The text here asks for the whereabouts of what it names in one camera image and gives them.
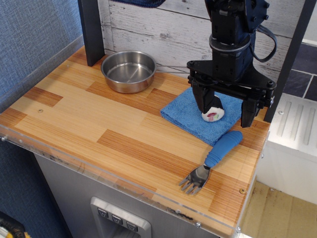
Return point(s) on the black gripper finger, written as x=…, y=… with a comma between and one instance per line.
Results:
x=204, y=98
x=250, y=108

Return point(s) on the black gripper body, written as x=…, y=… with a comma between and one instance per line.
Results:
x=231, y=72

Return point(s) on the blue handled metal fork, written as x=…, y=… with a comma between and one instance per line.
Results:
x=198, y=177

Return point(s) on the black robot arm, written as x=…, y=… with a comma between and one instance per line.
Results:
x=233, y=21

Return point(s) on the plush sushi roll toy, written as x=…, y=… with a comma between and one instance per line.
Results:
x=216, y=111

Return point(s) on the folded blue cloth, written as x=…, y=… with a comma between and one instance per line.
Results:
x=184, y=113

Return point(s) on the white ribbed box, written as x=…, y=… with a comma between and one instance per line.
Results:
x=289, y=159

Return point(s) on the stainless steel pan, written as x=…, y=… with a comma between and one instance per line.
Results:
x=133, y=71

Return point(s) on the silver button control panel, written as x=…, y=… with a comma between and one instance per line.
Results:
x=114, y=222

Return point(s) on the clear acrylic table edge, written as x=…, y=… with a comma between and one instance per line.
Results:
x=132, y=176

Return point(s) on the yellow black object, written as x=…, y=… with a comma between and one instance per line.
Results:
x=10, y=228

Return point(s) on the black right frame post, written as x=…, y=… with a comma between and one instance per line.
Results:
x=298, y=35

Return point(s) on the black frame post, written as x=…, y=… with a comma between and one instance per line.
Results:
x=92, y=31
x=298, y=35

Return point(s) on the black left frame post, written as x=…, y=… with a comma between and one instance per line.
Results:
x=92, y=31

